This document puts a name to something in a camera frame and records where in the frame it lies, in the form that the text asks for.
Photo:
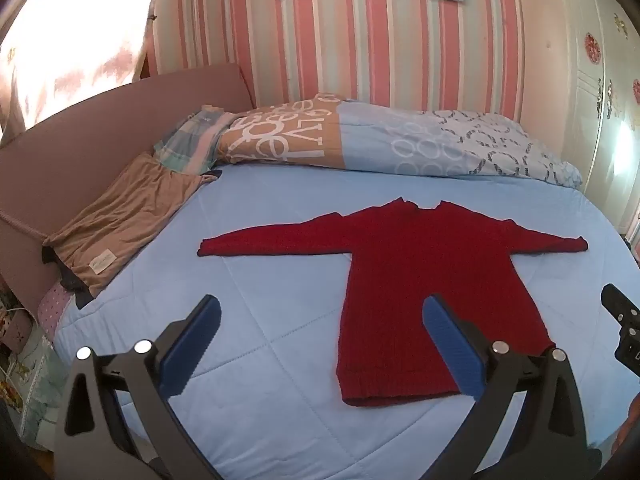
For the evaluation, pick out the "tan folded garment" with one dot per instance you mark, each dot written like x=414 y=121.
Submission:
x=93 y=247

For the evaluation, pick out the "light blue quilted bedspread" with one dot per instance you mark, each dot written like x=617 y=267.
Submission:
x=264 y=401

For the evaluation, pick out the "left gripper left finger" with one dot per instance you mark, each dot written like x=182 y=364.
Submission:
x=93 y=440

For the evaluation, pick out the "blue and tan folded duvet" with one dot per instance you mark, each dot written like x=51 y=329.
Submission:
x=331 y=132

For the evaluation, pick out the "pink upholstered headboard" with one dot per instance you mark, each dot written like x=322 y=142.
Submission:
x=53 y=170

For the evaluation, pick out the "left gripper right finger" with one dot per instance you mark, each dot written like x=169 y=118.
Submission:
x=548 y=440

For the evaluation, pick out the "red knit sweater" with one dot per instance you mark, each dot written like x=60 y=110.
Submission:
x=401 y=255

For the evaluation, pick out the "person's hand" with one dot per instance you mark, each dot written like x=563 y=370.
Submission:
x=625 y=429

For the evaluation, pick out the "white wardrobe with decals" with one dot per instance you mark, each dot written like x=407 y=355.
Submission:
x=602 y=129

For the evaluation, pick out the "plaid pastel pillow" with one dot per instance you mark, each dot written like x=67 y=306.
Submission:
x=191 y=147

